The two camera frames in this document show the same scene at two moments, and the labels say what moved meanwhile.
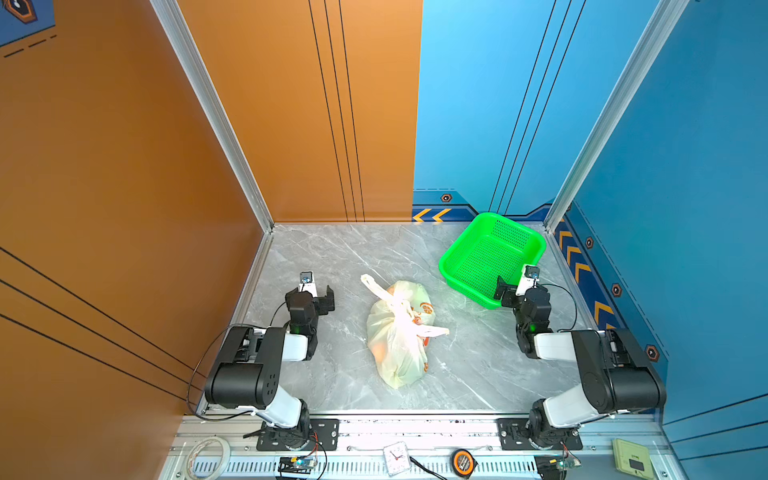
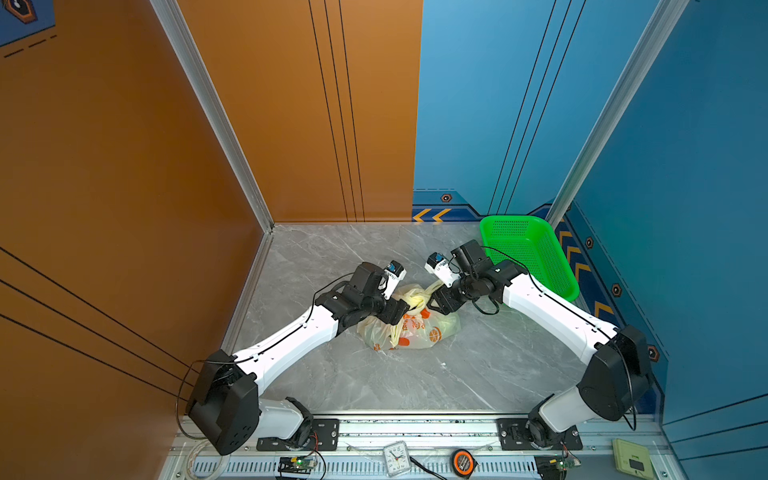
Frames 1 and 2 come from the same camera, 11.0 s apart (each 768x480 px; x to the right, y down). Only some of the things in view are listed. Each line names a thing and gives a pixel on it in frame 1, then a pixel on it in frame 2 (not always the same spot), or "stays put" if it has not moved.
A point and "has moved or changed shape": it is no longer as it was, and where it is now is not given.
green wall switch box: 632,459 stays put
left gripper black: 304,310 -> 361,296
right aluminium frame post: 656,33 stays put
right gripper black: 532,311 -> 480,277
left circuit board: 296,464 stays put
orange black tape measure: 463,463 stays put
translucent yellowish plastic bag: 398,327 has moved or changed shape
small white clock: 396,458 stays put
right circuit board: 552,467 stays put
